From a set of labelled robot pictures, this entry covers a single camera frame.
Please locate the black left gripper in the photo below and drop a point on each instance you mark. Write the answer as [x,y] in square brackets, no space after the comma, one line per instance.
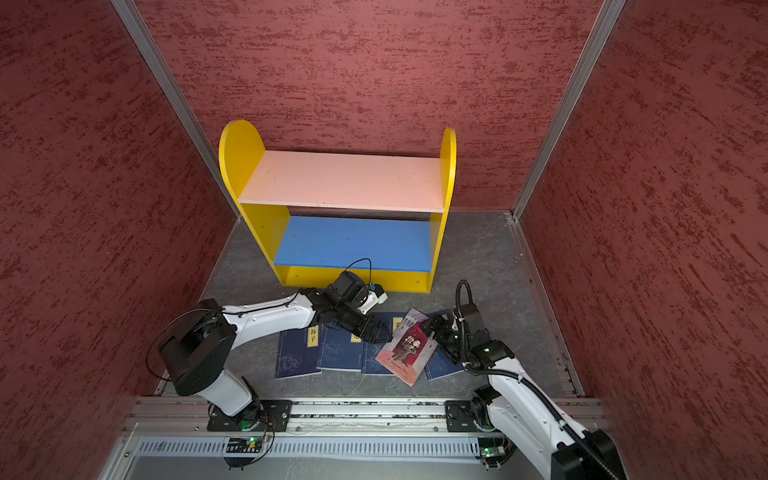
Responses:
[375,329]

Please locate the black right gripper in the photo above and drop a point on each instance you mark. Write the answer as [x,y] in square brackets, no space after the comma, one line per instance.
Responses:
[444,326]

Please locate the blue chinese book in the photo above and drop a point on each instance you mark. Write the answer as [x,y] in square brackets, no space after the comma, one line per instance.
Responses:
[340,350]
[298,353]
[370,365]
[439,365]

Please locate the pink Hamlet picture book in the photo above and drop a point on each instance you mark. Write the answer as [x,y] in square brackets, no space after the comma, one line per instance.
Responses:
[409,351]

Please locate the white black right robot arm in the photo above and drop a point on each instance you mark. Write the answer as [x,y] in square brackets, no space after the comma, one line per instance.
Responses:
[511,403]

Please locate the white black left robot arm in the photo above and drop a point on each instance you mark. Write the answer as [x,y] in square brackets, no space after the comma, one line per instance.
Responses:
[195,346]

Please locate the yellow pink blue bookshelf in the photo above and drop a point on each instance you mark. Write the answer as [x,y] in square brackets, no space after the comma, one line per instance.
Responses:
[316,214]

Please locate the right green circuit board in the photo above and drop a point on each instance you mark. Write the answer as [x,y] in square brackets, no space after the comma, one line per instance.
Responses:
[494,452]

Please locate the green circuit board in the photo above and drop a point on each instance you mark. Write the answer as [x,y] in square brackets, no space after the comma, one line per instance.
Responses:
[494,452]
[239,446]

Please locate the left green circuit board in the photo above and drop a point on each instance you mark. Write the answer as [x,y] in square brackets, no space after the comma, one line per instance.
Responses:
[239,446]

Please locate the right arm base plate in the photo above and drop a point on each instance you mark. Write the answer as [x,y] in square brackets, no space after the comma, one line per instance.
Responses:
[467,416]

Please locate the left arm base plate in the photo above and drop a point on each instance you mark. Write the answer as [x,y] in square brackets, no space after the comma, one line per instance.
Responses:
[263,415]

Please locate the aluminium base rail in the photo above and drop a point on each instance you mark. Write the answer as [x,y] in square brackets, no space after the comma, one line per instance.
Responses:
[307,416]

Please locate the right aluminium corner post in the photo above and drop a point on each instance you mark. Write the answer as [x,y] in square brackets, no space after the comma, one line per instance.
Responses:
[600,32]

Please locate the aluminium corner post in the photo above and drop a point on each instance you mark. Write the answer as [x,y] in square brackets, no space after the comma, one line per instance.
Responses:
[600,32]
[142,38]

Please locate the left aluminium corner post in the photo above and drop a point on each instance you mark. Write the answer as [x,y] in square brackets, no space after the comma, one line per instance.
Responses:
[142,38]

